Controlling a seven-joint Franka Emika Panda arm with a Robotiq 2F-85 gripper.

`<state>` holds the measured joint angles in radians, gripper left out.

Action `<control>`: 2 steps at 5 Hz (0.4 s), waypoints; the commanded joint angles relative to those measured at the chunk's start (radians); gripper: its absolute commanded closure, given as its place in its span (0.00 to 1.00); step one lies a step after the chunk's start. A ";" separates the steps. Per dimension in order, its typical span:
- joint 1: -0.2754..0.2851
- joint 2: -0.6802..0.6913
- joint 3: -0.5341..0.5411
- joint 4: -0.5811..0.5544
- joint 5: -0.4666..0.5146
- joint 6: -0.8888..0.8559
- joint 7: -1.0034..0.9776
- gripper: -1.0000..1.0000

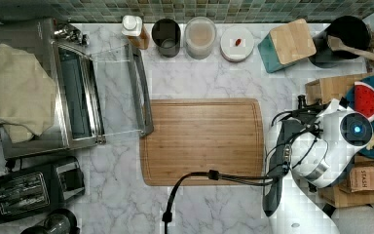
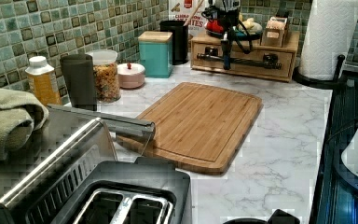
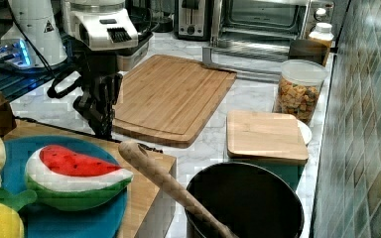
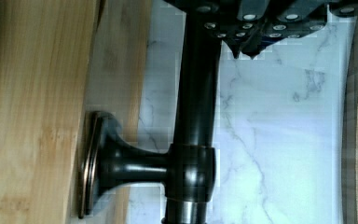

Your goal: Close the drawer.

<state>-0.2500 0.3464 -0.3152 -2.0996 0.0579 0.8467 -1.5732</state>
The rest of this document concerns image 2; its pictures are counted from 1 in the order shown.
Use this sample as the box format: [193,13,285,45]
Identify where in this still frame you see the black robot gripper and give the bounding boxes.
[201,0,246,70]

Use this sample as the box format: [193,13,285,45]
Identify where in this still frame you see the light wooden drawer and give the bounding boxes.
[191,43,296,82]

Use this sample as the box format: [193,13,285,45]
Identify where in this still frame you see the wooden drawer cabinet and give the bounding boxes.
[190,32,299,82]

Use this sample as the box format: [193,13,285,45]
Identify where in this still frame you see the black bowl with food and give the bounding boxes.
[205,18,263,41]

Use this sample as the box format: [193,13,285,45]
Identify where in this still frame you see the black utensil cup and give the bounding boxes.
[159,21,188,65]

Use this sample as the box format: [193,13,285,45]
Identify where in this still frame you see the wooden spoon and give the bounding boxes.
[183,0,204,26]

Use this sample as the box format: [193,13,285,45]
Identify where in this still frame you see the small wooden box holder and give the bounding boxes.
[261,17,289,47]

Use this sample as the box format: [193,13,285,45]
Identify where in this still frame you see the teal canister with wooden lid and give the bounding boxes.
[138,31,172,78]

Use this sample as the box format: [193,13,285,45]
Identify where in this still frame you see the bamboo cutting board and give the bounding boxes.
[117,82,262,175]

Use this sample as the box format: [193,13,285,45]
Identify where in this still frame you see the pink ceramic lidded bowl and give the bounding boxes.
[117,63,145,89]

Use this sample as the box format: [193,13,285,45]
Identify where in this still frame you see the black paper towel holder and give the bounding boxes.
[292,54,348,90]

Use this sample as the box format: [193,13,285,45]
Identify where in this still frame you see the white paper towel roll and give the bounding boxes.
[298,0,358,81]

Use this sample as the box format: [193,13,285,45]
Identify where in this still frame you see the clear cereal jar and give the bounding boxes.
[88,49,120,103]

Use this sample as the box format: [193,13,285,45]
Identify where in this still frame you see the dark grey tumbler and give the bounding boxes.
[60,54,97,111]

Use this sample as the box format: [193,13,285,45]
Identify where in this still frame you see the black object at bottom edge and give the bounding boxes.
[223,208,301,224]

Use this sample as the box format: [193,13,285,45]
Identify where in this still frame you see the yellow bottle with white cap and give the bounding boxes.
[25,56,62,105]

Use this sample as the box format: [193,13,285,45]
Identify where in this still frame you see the black two-slot toaster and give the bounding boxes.
[0,158,192,224]

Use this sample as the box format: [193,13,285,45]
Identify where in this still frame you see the green folded towel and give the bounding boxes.
[0,89,49,161]

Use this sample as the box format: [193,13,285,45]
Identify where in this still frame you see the stainless toaster oven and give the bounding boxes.
[0,105,156,209]

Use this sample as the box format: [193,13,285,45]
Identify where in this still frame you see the black metal drawer handle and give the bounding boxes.
[197,47,282,70]

